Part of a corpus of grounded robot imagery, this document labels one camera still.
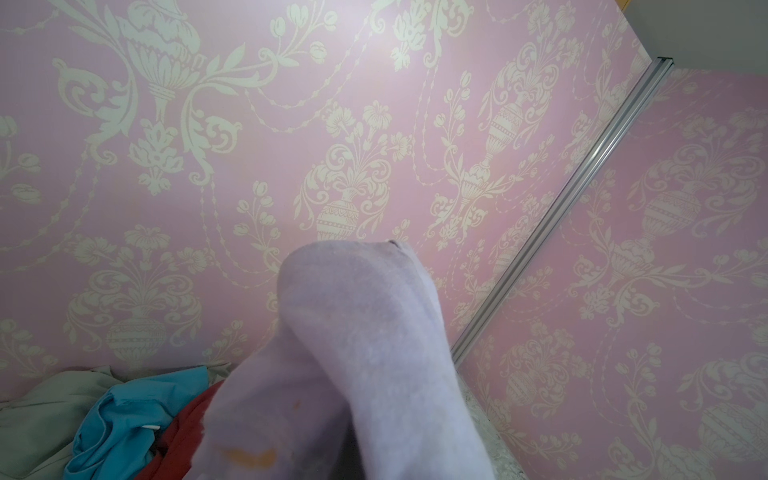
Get lavender cloth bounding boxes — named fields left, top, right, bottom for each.
left=188, top=241, right=494, bottom=479

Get dark red cloth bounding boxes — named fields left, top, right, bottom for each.
left=135, top=382, right=223, bottom=480

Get teal cloth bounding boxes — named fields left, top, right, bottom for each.
left=63, top=366, right=209, bottom=479

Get grey-green cloth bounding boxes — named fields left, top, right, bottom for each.
left=1, top=368, right=223, bottom=479

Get right corner aluminium post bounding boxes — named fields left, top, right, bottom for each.
left=451, top=57, right=675, bottom=367

